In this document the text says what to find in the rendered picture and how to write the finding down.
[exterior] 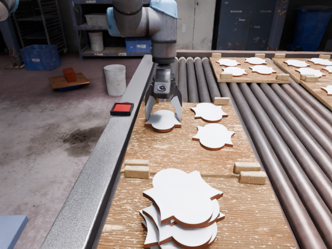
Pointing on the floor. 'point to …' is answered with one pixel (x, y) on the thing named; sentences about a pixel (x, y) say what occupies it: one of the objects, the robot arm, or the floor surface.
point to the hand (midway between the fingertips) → (163, 119)
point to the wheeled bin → (310, 27)
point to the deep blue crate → (41, 57)
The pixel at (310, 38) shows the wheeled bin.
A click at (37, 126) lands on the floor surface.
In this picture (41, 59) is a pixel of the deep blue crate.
